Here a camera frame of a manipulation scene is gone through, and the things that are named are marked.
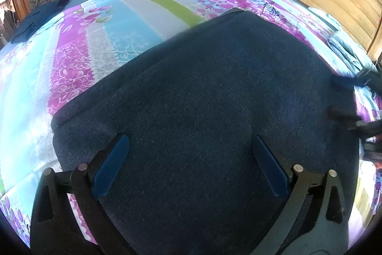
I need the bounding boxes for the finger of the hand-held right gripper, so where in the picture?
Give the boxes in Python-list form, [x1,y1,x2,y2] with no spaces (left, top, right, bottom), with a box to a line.
[328,106,382,138]
[331,72,382,91]

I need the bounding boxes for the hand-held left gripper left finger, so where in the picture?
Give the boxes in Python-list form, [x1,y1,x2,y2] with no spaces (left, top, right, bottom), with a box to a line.
[30,133,133,255]

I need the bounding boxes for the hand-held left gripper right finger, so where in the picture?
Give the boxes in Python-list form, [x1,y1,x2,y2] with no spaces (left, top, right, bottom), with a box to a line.
[253,135,350,255]

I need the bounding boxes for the dark blue denim pants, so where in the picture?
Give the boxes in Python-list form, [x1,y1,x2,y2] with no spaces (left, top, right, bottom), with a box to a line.
[51,8,364,255]

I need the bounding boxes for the folded light blue cloth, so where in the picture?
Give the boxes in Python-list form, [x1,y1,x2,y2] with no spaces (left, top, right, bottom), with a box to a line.
[327,32,379,80]

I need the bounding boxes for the floral striped bed sheet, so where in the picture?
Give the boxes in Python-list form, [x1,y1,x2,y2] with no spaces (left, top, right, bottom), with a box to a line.
[0,0,382,247]

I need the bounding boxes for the dark blue garment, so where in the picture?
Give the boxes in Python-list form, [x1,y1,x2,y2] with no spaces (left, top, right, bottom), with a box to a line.
[11,0,71,44]

